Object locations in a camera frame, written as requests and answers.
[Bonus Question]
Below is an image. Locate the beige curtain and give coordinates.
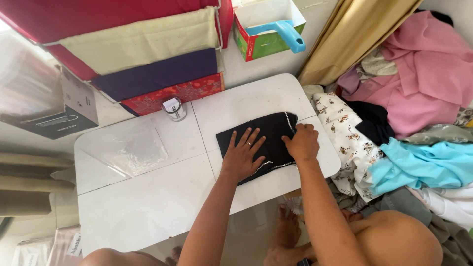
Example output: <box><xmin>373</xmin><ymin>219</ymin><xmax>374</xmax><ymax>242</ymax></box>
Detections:
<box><xmin>297</xmin><ymin>0</ymin><xmax>423</xmax><ymax>86</ymax></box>

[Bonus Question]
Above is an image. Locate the person's bare foot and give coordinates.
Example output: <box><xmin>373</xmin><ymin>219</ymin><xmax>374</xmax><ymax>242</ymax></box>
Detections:
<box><xmin>263</xmin><ymin>243</ymin><xmax>316</xmax><ymax>266</ymax></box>
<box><xmin>274</xmin><ymin>206</ymin><xmax>302</xmax><ymax>249</ymax></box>

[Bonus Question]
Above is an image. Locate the clear plastic bag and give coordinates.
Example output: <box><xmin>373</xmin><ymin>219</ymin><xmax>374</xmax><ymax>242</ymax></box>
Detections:
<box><xmin>79</xmin><ymin>117</ymin><xmax>171</xmax><ymax>179</ymax></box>

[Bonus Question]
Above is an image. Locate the pink cloth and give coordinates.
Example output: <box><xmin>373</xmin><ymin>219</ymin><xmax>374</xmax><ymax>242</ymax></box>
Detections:
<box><xmin>337</xmin><ymin>10</ymin><xmax>473</xmax><ymax>139</ymax></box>

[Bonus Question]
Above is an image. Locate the pink packaged fabric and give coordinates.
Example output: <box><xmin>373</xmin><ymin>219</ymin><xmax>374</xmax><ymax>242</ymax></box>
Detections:
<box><xmin>45</xmin><ymin>225</ymin><xmax>84</xmax><ymax>266</ymax></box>

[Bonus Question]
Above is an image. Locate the cream hanging fabric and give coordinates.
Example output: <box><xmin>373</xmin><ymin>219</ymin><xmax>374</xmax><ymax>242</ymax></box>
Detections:
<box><xmin>59</xmin><ymin>7</ymin><xmax>219</xmax><ymax>76</ymax></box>

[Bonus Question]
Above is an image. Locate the grey and white cardboard box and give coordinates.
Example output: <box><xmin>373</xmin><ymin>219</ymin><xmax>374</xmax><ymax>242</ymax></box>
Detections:
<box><xmin>0</xmin><ymin>66</ymin><xmax>100</xmax><ymax>140</ymax></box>

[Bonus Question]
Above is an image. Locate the red patterned hanging fabric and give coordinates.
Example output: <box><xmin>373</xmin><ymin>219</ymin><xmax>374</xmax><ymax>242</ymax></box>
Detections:
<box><xmin>120</xmin><ymin>72</ymin><xmax>225</xmax><ymax>117</ymax></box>

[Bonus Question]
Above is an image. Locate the person's left hand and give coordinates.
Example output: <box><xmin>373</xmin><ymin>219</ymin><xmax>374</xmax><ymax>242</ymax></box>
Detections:
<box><xmin>221</xmin><ymin>127</ymin><xmax>267</xmax><ymax>183</ymax></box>

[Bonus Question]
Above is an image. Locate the blue plastic handle tool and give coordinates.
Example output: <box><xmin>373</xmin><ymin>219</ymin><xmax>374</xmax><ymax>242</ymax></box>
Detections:
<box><xmin>245</xmin><ymin>19</ymin><xmax>307</xmax><ymax>54</ymax></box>

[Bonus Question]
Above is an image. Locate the small glass jar white label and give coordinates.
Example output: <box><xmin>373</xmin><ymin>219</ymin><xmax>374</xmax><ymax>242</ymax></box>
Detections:
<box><xmin>161</xmin><ymin>96</ymin><xmax>188</xmax><ymax>122</ymax></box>

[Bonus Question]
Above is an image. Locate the person's right hand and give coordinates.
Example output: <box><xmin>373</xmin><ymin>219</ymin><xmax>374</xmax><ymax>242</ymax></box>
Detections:
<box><xmin>282</xmin><ymin>123</ymin><xmax>320</xmax><ymax>163</ymax></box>

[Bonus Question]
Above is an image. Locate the person's right leg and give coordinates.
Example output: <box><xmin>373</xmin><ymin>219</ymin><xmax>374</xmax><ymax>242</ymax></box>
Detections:
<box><xmin>342</xmin><ymin>209</ymin><xmax>444</xmax><ymax>266</ymax></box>

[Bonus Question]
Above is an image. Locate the purple hanging fabric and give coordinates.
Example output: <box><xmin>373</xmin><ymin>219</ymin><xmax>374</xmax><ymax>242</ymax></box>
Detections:
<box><xmin>90</xmin><ymin>48</ymin><xmax>219</xmax><ymax>102</ymax></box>

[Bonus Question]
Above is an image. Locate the grey patterned cloth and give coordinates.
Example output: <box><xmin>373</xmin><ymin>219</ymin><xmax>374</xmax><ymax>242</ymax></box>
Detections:
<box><xmin>399</xmin><ymin>108</ymin><xmax>473</xmax><ymax>145</ymax></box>

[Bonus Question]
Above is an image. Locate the stack of clear plastic bags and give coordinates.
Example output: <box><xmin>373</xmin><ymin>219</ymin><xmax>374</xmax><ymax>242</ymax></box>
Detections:
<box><xmin>0</xmin><ymin>33</ymin><xmax>64</xmax><ymax>116</ymax></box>

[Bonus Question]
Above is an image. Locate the light blue cloth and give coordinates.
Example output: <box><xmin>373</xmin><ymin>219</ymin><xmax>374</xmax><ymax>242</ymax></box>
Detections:
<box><xmin>367</xmin><ymin>137</ymin><xmax>473</xmax><ymax>196</ymax></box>

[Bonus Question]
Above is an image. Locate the black garment with rhinestone trim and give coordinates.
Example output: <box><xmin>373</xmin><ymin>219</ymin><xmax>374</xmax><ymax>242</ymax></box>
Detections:
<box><xmin>215</xmin><ymin>112</ymin><xmax>299</xmax><ymax>186</ymax></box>

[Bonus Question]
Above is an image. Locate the white floral cloth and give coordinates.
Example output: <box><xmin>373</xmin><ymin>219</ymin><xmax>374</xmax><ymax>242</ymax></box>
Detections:
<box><xmin>311</xmin><ymin>92</ymin><xmax>387</xmax><ymax>203</ymax></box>

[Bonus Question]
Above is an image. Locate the black cloth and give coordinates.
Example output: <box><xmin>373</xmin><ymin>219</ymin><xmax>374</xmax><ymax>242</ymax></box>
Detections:
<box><xmin>342</xmin><ymin>97</ymin><xmax>396</xmax><ymax>146</ymax></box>

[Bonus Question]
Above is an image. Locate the person's left leg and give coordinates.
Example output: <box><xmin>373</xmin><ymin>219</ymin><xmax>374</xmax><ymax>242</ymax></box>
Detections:
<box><xmin>78</xmin><ymin>248</ymin><xmax>169</xmax><ymax>266</ymax></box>

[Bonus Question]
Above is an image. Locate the person's leg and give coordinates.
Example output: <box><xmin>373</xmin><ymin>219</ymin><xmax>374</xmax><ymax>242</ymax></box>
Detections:
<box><xmin>78</xmin><ymin>248</ymin><xmax>169</xmax><ymax>266</ymax></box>
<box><xmin>342</xmin><ymin>209</ymin><xmax>444</xmax><ymax>266</ymax></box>

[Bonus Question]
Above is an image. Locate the green and white carton box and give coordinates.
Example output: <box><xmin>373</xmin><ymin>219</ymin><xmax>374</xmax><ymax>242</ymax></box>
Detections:
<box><xmin>232</xmin><ymin>0</ymin><xmax>307</xmax><ymax>62</ymax></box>

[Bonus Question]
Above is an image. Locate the white packaged fabric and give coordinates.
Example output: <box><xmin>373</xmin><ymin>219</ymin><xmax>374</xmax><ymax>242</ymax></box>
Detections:
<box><xmin>10</xmin><ymin>236</ymin><xmax>54</xmax><ymax>266</ymax></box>

